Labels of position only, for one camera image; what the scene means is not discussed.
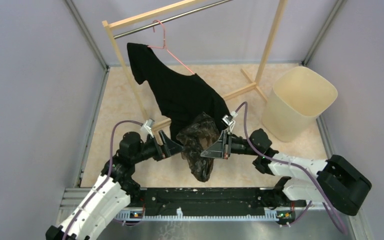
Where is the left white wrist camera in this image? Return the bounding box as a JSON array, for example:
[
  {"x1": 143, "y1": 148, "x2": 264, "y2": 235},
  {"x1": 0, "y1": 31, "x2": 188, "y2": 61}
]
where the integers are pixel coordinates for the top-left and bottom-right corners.
[{"x1": 140, "y1": 118, "x2": 155, "y2": 138}]

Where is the pink wire hanger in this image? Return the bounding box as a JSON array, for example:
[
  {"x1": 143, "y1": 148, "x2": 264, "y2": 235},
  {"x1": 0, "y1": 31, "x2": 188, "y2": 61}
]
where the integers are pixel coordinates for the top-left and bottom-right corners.
[{"x1": 147, "y1": 19, "x2": 196, "y2": 76}]

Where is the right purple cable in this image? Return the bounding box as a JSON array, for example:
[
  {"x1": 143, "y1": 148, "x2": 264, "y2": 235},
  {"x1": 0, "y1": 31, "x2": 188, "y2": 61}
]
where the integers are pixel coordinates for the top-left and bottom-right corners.
[{"x1": 234, "y1": 101, "x2": 349, "y2": 236}]

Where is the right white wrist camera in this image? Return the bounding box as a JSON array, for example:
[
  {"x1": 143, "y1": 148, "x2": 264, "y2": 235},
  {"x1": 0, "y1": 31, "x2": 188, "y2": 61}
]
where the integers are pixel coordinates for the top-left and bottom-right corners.
[{"x1": 222, "y1": 111, "x2": 238, "y2": 132}]

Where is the dark translucent trash bag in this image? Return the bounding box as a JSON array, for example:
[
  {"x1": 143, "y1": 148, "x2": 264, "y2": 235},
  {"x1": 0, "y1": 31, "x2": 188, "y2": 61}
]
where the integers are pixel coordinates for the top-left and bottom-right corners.
[{"x1": 176, "y1": 112, "x2": 220, "y2": 183}]

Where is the wooden clothes rack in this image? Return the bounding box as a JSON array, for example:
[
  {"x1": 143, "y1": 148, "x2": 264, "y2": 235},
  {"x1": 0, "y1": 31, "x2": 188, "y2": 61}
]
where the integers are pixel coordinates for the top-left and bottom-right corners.
[{"x1": 101, "y1": 0, "x2": 289, "y2": 132}]

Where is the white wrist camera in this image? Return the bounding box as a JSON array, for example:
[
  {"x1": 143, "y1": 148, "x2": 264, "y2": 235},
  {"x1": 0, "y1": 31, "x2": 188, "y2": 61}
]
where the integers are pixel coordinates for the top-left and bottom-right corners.
[
  {"x1": 140, "y1": 118, "x2": 155, "y2": 138},
  {"x1": 222, "y1": 111, "x2": 238, "y2": 132}
]

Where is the beige plastic trash bin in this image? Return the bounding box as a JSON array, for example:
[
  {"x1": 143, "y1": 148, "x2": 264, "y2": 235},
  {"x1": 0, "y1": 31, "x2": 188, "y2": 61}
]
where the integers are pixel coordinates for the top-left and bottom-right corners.
[{"x1": 262, "y1": 66, "x2": 338, "y2": 142}]

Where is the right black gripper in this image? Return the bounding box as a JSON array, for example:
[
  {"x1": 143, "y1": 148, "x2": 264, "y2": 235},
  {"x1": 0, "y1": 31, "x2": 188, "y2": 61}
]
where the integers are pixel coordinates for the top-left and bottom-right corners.
[{"x1": 200, "y1": 129, "x2": 260, "y2": 159}]

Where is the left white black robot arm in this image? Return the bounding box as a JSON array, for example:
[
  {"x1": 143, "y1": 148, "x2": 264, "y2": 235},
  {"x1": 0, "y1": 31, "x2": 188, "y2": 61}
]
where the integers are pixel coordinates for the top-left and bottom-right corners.
[{"x1": 45, "y1": 130, "x2": 183, "y2": 240}]

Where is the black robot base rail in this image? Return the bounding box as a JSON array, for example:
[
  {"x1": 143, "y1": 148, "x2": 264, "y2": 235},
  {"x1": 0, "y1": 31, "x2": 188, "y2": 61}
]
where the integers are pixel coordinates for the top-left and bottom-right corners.
[{"x1": 129, "y1": 187, "x2": 291, "y2": 217}]

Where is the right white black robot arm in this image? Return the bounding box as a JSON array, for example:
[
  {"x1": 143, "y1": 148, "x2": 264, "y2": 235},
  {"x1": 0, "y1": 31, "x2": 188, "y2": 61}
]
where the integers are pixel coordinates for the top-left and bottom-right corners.
[{"x1": 200, "y1": 128, "x2": 373, "y2": 216}]

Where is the black t-shirt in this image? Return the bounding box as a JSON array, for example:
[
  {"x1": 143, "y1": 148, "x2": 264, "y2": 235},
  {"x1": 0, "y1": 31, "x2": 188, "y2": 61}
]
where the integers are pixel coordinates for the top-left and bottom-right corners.
[{"x1": 126, "y1": 42, "x2": 230, "y2": 138}]

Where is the metal hanging rod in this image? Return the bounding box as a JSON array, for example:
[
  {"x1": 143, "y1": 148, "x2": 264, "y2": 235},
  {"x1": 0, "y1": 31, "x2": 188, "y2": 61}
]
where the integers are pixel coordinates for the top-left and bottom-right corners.
[{"x1": 113, "y1": 0, "x2": 232, "y2": 39}]

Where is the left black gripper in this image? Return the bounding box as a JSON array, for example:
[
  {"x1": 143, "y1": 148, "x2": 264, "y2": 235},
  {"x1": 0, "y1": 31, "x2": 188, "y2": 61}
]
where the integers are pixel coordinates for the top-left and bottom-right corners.
[{"x1": 131, "y1": 129, "x2": 185, "y2": 164}]

